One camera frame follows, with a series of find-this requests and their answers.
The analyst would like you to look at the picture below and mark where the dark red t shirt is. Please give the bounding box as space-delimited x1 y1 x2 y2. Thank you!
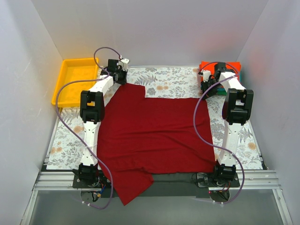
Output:
97 84 216 205

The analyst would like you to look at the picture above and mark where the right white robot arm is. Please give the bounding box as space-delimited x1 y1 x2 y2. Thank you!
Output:
198 62 254 186

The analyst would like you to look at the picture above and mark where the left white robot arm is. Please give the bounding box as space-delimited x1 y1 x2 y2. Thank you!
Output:
78 58 130 188

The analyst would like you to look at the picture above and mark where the pink folded t shirt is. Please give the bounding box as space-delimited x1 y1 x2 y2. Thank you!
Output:
196 69 202 88

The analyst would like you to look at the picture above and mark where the orange folded t shirt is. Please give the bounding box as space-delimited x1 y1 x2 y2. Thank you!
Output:
197 61 241 90

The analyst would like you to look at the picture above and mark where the yellow plastic tray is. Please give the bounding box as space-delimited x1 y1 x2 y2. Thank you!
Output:
52 58 98 108

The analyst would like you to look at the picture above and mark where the floral table mat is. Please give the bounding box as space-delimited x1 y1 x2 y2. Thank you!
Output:
45 67 263 170

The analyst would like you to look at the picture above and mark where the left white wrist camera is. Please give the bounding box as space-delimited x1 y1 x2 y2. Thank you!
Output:
118 58 130 72

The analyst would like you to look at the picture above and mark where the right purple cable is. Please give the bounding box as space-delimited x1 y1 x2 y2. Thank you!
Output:
195 61 246 205

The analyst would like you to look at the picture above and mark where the purple cable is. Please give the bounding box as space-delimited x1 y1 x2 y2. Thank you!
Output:
195 61 246 205
55 47 124 209

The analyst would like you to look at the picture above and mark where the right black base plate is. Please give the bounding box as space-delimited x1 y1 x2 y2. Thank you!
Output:
191 172 240 189

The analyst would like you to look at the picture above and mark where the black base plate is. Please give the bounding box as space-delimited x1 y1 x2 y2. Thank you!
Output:
72 169 111 189
191 172 240 189

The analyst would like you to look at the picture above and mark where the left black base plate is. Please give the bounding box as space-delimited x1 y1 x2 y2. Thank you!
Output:
72 169 111 189

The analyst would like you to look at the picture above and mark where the aluminium rail frame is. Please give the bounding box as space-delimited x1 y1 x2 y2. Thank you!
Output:
22 117 293 225

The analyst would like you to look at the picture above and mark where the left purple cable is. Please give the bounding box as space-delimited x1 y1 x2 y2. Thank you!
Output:
55 47 124 209

